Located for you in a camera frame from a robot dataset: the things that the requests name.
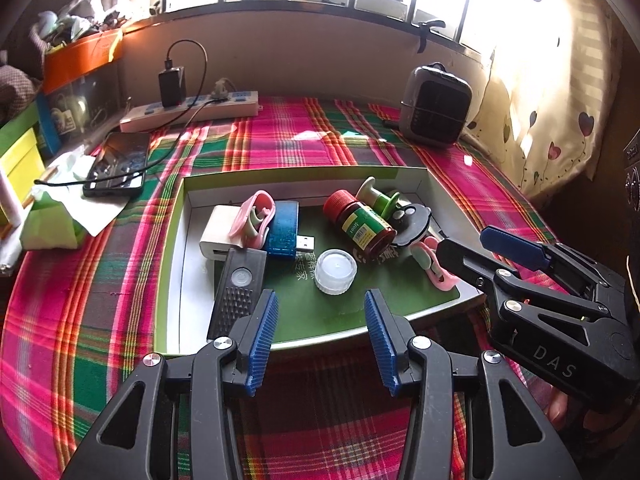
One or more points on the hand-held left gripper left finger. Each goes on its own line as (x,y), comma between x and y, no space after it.
(260,345)

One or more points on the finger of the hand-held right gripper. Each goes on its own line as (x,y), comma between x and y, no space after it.
(515,250)
(540,350)

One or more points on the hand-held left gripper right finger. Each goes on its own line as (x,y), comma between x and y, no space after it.
(382,345)

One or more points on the black bike light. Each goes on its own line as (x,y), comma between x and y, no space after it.
(237,290)

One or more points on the green cardboard box tray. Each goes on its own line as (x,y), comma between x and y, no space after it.
(310,305)

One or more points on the white round jar cap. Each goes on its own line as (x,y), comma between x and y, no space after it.
(335,270)

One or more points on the small pink clip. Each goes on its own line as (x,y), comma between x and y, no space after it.
(425,260)

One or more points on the black round key fob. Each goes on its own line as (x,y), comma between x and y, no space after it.
(412,220)

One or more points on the blue translucent USB adapter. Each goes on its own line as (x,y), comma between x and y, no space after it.
(282,230)

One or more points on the brown bottle with red cap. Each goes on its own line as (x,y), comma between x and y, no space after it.
(365,225)

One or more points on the white USB wall charger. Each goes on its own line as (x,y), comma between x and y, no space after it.
(217,230)

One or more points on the large pink clip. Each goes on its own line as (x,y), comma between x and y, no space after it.
(250,205)

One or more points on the green and white spool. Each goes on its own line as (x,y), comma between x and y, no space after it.
(375,197)

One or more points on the person's right hand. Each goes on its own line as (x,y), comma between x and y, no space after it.
(560,407)

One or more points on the cream curtain with hearts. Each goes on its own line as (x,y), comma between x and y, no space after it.
(550,110)

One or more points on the pink green plaid blanket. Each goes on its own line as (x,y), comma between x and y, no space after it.
(100,335)

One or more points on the grey portable heater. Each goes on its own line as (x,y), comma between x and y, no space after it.
(435,105)

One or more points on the white paper sheet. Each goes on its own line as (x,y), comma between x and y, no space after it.
(95,210)

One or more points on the black smartphone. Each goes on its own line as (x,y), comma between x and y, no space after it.
(117,160)

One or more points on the white power strip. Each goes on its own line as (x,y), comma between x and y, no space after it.
(235,105)

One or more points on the green tissue packet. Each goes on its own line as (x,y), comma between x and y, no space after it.
(50,225)

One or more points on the white plug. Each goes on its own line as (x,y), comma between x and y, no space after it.
(222,91)

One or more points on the black power adapter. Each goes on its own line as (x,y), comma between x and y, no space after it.
(172,87)

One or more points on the white tube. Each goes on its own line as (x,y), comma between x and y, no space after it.
(9,200)

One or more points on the yellow cardboard box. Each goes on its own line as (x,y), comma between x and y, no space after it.
(20,170)

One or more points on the clear plastic container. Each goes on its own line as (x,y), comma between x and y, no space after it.
(85,100)

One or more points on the green cardboard box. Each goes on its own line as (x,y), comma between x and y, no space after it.
(15,127)

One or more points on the orange storage box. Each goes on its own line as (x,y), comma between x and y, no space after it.
(75,60)

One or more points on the brown cloth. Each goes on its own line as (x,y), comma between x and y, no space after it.
(17,85)

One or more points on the pile of grey green clutter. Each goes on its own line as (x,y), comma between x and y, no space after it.
(65,22)

